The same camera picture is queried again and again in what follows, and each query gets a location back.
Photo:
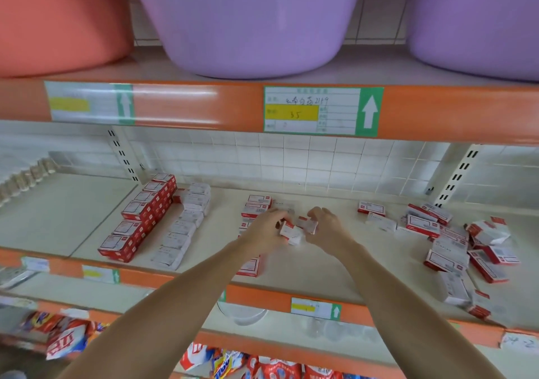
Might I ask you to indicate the white shelf with orange edges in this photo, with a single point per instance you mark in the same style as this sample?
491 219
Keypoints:
59 215

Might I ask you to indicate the white perforated shelf upright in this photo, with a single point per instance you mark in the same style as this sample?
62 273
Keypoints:
457 175
123 154

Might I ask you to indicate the pile of small colourful packets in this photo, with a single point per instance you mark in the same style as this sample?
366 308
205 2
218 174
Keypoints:
253 364

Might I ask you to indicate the person's left hand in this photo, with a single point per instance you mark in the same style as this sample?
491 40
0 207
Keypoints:
263 233

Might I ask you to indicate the person's right forearm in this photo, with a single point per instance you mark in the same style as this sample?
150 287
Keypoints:
413 315

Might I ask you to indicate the pile of red white boxes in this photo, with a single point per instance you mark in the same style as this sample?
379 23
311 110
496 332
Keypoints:
446 248

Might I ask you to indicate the white handwritten label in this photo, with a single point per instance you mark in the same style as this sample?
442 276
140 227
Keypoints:
520 343

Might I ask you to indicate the cluster of clear glasses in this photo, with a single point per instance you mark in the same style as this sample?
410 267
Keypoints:
333 328

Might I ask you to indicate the small price label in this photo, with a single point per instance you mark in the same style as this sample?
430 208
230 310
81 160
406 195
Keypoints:
316 309
100 274
222 295
34 264

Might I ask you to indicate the person's left forearm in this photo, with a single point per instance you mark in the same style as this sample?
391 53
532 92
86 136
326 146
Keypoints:
160 315

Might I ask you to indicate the large label with green arrow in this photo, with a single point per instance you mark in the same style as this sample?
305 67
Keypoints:
323 111
88 103

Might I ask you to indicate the person's right hand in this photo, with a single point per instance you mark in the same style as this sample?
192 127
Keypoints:
331 233

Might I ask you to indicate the orange plastic basin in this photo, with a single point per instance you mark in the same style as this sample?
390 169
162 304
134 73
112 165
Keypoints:
59 21

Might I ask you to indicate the row of beige bundles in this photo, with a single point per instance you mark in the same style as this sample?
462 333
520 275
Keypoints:
25 181

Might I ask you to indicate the purple plastic basin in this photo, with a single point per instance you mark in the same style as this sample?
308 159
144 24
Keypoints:
244 21
480 21

